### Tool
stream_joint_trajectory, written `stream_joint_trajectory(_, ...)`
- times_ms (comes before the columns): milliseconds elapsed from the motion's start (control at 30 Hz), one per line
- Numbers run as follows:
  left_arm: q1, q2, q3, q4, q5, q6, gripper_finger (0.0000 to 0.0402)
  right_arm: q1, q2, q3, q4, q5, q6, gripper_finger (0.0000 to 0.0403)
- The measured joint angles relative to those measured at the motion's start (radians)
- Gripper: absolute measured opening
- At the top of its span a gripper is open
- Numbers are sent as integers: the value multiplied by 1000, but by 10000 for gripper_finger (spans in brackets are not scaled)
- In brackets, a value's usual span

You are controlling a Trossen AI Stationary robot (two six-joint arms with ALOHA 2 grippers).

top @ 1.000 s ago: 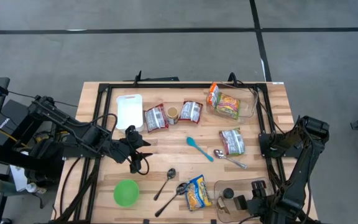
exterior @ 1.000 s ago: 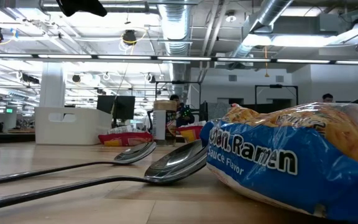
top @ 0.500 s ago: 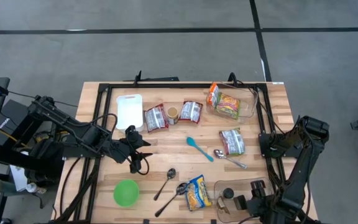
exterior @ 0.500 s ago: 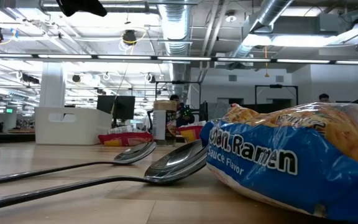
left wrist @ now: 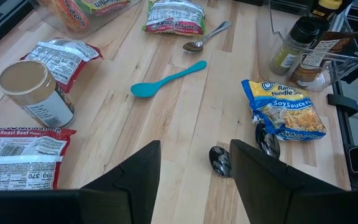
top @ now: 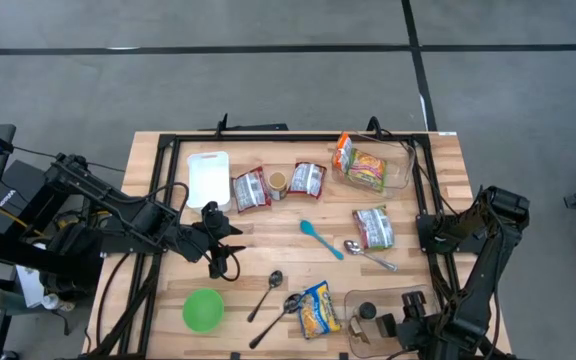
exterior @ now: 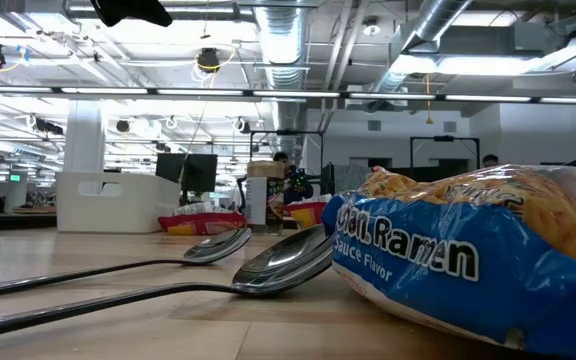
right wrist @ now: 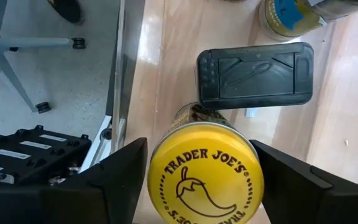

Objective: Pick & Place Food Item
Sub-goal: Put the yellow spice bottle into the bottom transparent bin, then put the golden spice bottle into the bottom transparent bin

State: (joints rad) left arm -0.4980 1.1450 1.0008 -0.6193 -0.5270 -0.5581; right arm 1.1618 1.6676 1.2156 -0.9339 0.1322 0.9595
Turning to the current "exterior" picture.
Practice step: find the tan-lid spice jar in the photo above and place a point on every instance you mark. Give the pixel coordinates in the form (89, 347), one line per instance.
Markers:
(263, 200)

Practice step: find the background black robot arm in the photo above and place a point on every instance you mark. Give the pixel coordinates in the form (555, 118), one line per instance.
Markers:
(241, 195)

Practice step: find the black computer monitor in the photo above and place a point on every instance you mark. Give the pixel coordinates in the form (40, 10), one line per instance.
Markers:
(170, 167)
(202, 172)

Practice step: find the long ceiling light bar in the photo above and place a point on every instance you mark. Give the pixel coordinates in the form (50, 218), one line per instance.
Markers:
(293, 93)

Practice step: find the green exit sign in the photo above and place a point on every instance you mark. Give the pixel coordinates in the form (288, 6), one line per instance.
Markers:
(15, 177)

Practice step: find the white plastic bin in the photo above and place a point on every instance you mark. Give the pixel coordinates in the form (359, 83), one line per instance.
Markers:
(133, 215)

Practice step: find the red ramen packet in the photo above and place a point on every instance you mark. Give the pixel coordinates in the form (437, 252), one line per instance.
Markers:
(203, 225)
(310, 215)

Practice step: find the blue ramen packet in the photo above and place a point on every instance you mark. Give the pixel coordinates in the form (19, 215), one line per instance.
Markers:
(443, 280)

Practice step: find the small black ceiling camera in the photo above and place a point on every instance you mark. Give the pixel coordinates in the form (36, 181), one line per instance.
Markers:
(123, 125)
(244, 125)

